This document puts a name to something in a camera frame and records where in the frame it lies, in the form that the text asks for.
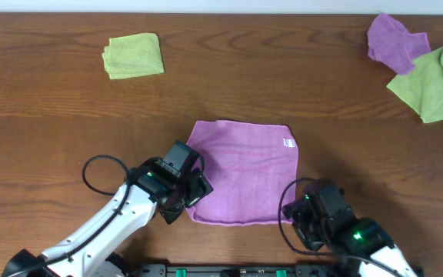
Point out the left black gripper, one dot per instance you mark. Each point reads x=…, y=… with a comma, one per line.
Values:
x=192, y=190

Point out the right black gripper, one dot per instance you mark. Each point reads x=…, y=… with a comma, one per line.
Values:
x=302, y=219

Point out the purple cloth with white tag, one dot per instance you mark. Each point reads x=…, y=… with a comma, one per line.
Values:
x=248, y=165

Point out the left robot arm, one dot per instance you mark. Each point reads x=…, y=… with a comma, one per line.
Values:
x=159, y=186

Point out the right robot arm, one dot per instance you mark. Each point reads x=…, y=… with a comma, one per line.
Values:
x=362, y=246

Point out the folded green cloth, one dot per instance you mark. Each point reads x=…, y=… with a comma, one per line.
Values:
x=133, y=56

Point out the crumpled green cloth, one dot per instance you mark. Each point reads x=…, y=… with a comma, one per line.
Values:
x=422, y=89

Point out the purple cloth at top right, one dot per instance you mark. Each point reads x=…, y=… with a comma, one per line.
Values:
x=392, y=44

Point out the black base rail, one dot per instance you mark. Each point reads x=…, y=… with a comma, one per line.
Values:
x=302, y=270

